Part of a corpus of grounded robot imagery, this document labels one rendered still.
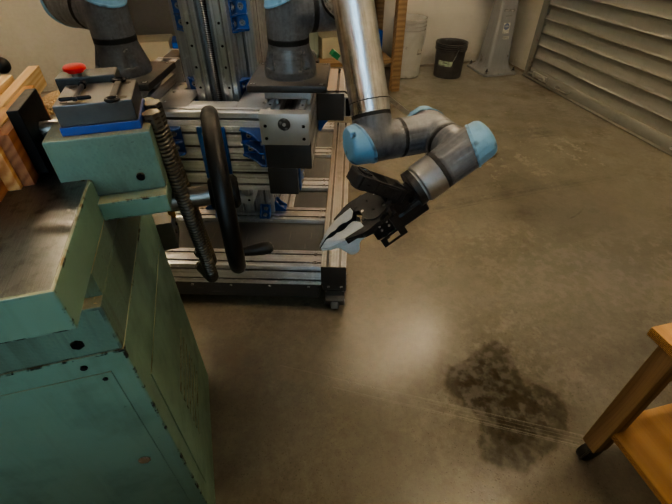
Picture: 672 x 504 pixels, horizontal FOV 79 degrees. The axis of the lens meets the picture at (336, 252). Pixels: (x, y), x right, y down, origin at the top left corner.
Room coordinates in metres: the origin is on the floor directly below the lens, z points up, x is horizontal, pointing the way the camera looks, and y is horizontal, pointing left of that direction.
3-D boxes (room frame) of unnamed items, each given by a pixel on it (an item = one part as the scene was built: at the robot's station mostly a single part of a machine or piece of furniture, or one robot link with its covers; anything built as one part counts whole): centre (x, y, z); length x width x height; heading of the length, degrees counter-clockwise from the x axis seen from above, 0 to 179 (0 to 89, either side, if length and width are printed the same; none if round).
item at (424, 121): (0.78, -0.18, 0.85); 0.11 x 0.11 x 0.08; 21
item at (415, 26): (4.00, -0.64, 0.24); 0.31 x 0.29 x 0.47; 103
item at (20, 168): (0.57, 0.44, 0.94); 0.16 x 0.01 x 0.07; 16
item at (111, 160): (0.59, 0.34, 0.92); 0.15 x 0.13 x 0.09; 16
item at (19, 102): (0.57, 0.40, 0.95); 0.09 x 0.07 x 0.09; 16
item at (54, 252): (0.56, 0.42, 0.87); 0.61 x 0.30 x 0.06; 16
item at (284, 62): (1.27, 0.13, 0.87); 0.15 x 0.15 x 0.10
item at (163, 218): (0.82, 0.46, 0.58); 0.12 x 0.08 x 0.08; 106
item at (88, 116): (0.59, 0.34, 0.99); 0.13 x 0.11 x 0.06; 16
